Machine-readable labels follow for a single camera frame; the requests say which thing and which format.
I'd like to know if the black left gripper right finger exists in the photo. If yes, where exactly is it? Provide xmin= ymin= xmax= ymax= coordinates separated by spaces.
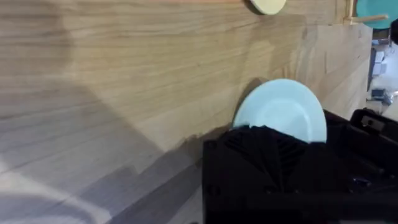
xmin=278 ymin=135 xmax=329 ymax=191

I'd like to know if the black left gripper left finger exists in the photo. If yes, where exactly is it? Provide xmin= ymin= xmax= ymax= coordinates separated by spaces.
xmin=202 ymin=124 xmax=283 ymax=195

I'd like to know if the wooden peg rack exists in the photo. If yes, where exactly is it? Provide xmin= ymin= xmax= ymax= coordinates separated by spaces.
xmin=343 ymin=0 xmax=389 ymax=26

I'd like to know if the light blue plate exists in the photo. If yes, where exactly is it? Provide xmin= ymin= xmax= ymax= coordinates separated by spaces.
xmin=232 ymin=78 xmax=328 ymax=144

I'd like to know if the cream plate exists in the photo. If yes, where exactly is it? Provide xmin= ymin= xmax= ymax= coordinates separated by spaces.
xmin=249 ymin=0 xmax=287 ymax=16

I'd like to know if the teal plate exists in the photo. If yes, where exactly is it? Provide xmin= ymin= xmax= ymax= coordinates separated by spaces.
xmin=355 ymin=0 xmax=398 ymax=30

